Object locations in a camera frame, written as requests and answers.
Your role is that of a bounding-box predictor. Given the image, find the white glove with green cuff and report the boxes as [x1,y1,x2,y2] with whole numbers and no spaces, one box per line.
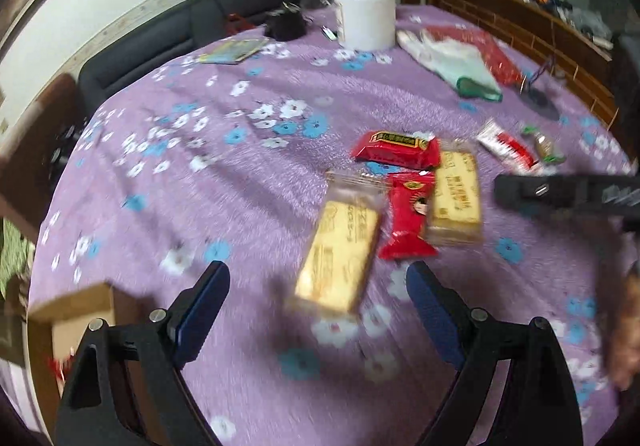
[397,29,503,102]

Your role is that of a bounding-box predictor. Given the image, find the black pouch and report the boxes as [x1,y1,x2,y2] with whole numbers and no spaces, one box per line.
[263,1,307,41]

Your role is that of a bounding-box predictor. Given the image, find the red mesh bag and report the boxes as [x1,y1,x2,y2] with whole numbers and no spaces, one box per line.
[425,25,523,86]

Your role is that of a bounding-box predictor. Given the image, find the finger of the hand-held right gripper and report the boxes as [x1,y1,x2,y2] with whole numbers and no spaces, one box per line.
[494,173,601,217]

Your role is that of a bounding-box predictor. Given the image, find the person's right hand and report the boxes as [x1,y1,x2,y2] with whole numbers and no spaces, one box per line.
[602,261,640,392]

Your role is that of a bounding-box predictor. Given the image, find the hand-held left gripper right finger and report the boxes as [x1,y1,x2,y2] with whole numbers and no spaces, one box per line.
[406,260,585,446]

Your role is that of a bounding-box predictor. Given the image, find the yellow biscuit packet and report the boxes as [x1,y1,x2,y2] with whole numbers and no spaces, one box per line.
[427,139,485,247]
[287,169,388,317]

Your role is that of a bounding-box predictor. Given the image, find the red-brown armchair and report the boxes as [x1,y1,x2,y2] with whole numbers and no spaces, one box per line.
[0,71,91,237]

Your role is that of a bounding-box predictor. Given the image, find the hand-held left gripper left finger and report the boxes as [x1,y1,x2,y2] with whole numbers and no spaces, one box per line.
[54,260,232,446]

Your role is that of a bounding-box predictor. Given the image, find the red black label snack bar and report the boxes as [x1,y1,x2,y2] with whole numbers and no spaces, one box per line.
[350,130,442,171]

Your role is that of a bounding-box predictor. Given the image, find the red cartoon figure snack packet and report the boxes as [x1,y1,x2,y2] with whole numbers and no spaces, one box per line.
[377,171,440,261]

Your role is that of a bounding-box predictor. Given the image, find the small white red snack packet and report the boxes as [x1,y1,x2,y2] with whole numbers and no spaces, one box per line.
[475,121,543,174]

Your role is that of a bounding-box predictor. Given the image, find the yellow blue booklet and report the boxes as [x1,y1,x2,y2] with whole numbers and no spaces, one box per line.
[197,37,271,64]

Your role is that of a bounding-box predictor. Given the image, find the green floral cloth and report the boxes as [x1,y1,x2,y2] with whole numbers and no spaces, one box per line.
[0,219,36,297]

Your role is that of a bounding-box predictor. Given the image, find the white plastic jar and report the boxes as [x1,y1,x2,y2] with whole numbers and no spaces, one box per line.
[332,0,396,50]

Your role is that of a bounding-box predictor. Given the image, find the black leather sofa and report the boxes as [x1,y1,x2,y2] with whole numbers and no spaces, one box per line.
[79,0,346,114]

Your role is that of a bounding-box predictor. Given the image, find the clear green-ended wrapped candy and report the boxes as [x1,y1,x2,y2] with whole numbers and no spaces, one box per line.
[521,125,566,164]

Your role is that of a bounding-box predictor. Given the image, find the brown cardboard box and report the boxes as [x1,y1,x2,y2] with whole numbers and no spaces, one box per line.
[27,282,146,427]

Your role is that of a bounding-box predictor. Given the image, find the wooden sideboard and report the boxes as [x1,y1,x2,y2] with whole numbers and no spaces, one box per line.
[422,0,631,127]

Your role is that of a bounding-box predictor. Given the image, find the purple floral tablecloth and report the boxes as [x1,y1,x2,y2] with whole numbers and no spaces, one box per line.
[0,4,640,446]

